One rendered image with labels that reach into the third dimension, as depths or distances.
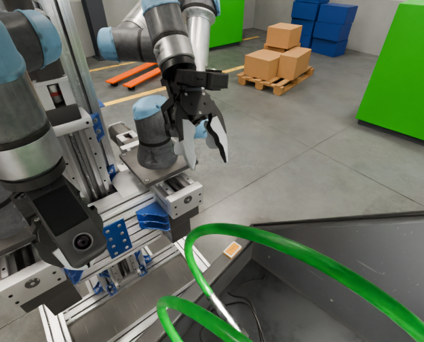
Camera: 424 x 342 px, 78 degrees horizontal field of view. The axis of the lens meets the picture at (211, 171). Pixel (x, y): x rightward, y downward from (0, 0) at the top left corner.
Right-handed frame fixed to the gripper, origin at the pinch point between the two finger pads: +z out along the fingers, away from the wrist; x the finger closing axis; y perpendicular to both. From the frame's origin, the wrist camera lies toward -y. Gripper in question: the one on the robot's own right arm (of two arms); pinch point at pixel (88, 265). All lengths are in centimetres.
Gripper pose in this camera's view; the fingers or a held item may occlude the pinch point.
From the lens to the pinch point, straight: 49.8
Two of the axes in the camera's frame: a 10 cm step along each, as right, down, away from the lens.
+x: -6.7, 4.7, -5.7
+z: 0.0, 7.8, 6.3
